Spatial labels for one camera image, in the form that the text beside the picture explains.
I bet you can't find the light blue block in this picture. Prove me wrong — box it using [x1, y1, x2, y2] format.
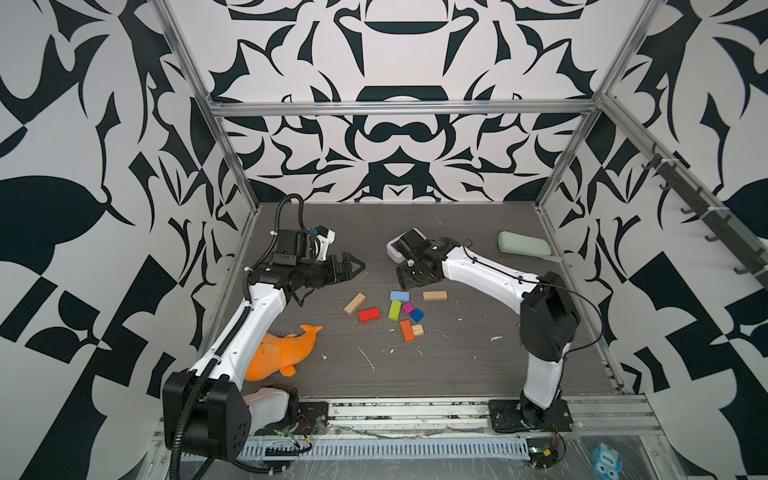
[390, 291, 410, 303]

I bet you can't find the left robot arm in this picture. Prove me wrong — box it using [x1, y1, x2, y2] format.
[162, 252, 365, 473]

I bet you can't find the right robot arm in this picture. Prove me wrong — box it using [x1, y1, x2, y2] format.
[386, 228, 580, 413]

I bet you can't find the red block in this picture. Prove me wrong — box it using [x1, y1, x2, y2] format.
[358, 307, 381, 324]

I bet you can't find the lime green block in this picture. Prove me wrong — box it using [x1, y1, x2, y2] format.
[387, 300, 402, 321]

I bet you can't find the blue cube block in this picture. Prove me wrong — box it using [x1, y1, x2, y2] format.
[410, 309, 424, 323]

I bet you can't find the orange block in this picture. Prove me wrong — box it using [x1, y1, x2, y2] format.
[399, 320, 416, 342]

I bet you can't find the white digital clock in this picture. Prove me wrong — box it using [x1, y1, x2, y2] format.
[386, 228, 427, 264]

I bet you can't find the orange toy whale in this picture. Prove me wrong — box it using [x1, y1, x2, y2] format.
[245, 324, 323, 382]

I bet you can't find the pale green case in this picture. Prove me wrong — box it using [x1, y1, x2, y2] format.
[497, 231, 561, 262]

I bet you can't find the blue robot sticker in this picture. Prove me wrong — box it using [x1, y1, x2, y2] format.
[592, 443, 623, 480]

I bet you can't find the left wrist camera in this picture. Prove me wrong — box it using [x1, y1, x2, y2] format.
[310, 226, 335, 261]

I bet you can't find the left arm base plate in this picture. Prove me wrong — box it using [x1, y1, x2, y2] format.
[287, 401, 329, 435]

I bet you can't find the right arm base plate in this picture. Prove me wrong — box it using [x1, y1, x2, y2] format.
[488, 397, 573, 434]

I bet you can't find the white slotted cable duct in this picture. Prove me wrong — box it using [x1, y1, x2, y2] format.
[240, 437, 530, 461]

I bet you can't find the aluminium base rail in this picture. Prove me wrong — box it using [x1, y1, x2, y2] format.
[149, 394, 661, 439]

